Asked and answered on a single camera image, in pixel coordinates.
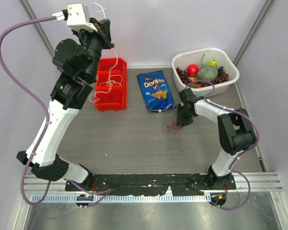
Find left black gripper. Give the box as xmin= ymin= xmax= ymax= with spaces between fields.
xmin=72 ymin=18 xmax=114 ymax=80

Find white plastic basket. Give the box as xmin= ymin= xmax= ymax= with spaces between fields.
xmin=172 ymin=47 xmax=240 ymax=96

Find dark red grape bunch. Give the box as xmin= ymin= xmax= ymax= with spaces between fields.
xmin=176 ymin=67 xmax=190 ymax=85

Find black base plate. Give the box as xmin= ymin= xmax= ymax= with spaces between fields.
xmin=65 ymin=172 xmax=236 ymax=196

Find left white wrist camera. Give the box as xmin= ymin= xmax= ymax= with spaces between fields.
xmin=52 ymin=2 xmax=98 ymax=32

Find green pear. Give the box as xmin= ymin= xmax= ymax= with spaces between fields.
xmin=207 ymin=59 xmax=217 ymax=68

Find aluminium frame post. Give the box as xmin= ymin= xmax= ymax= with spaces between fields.
xmin=18 ymin=0 xmax=55 ymax=58
xmin=233 ymin=0 xmax=275 ymax=66

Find right aluminium frame post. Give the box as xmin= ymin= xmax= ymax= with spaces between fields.
xmin=233 ymin=0 xmax=275 ymax=66

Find slotted cable duct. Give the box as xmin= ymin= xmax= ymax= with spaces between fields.
xmin=43 ymin=193 xmax=211 ymax=203

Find blue Doritos chip bag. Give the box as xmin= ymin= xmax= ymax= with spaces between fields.
xmin=137 ymin=70 xmax=176 ymax=113

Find red plastic bin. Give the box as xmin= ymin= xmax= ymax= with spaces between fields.
xmin=93 ymin=57 xmax=127 ymax=112

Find left aluminium frame post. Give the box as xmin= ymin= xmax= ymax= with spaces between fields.
xmin=18 ymin=0 xmax=55 ymax=58

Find green melon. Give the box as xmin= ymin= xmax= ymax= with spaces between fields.
xmin=196 ymin=64 xmax=218 ymax=81

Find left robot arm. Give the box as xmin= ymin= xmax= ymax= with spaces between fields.
xmin=16 ymin=18 xmax=114 ymax=191

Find red and white striped wire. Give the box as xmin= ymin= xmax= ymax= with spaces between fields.
xmin=162 ymin=121 xmax=183 ymax=135

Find red apple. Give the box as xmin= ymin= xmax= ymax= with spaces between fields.
xmin=186 ymin=64 xmax=199 ymax=77

